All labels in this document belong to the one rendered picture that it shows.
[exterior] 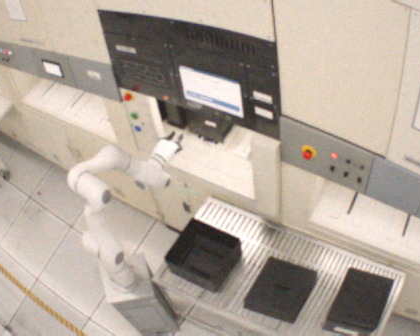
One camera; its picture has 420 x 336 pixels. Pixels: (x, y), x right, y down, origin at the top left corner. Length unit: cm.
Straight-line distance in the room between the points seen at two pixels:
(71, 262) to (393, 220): 239
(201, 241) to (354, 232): 82
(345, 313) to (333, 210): 67
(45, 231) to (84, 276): 58
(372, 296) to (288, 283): 49
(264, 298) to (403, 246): 82
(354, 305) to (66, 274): 227
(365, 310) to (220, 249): 94
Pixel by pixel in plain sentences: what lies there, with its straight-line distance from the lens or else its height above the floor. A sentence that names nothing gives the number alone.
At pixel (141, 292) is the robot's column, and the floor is 76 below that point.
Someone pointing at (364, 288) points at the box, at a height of 101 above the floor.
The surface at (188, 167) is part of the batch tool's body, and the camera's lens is 266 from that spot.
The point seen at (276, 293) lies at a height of 86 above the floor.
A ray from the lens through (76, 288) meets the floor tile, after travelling 348.
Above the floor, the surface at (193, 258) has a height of 77.
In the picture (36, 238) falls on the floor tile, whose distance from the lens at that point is 384.
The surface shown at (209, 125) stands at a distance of 258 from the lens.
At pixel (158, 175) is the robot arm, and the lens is 215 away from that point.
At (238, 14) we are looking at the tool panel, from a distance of 164.
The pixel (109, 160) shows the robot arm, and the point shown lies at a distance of 192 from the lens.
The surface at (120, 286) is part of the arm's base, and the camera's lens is 249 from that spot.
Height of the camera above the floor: 297
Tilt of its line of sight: 53 degrees down
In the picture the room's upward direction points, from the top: 11 degrees counter-clockwise
